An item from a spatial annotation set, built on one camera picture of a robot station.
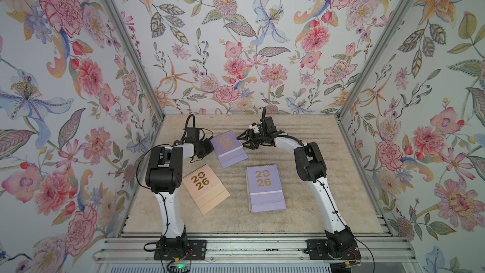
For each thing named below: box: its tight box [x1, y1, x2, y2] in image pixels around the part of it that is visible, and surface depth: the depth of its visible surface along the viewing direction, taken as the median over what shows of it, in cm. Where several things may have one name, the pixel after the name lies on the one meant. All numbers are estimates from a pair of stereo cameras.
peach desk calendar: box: [182, 163, 232, 216], surface depth 91 cm
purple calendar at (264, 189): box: [245, 164, 287, 213], surface depth 88 cm
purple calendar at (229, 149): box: [210, 130, 249, 170], surface depth 106 cm
